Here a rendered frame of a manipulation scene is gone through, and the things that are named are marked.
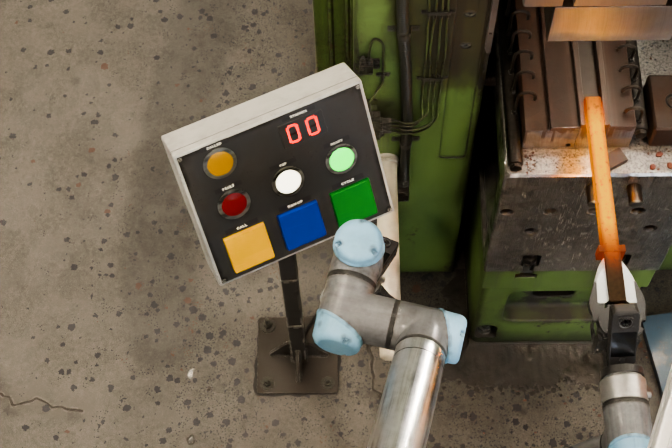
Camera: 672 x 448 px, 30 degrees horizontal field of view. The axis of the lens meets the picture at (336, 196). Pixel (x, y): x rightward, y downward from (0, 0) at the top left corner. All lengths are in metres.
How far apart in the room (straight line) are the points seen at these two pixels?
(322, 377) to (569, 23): 1.39
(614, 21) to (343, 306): 0.63
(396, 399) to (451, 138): 1.01
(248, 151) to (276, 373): 1.15
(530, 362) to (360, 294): 1.37
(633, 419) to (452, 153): 0.84
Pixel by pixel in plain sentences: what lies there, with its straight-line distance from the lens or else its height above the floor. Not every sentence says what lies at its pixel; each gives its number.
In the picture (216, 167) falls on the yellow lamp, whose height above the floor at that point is 1.16.
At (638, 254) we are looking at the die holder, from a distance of 2.72.
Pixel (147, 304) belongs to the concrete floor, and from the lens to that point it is 3.25.
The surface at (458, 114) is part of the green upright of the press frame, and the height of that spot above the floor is 0.80.
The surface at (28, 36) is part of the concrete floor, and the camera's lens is 3.72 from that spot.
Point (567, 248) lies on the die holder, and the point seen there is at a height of 0.59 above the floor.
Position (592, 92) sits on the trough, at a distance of 2.38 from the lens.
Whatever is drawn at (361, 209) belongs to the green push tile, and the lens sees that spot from 2.21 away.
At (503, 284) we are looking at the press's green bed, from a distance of 2.82.
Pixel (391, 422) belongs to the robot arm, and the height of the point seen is 1.36.
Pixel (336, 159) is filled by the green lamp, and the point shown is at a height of 1.10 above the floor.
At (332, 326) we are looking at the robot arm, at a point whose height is 1.27.
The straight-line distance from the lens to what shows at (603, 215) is 2.22.
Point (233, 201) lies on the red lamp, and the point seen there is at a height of 1.10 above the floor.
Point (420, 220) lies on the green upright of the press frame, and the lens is 2.96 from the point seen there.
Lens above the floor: 2.98
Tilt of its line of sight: 63 degrees down
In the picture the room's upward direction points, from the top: 2 degrees counter-clockwise
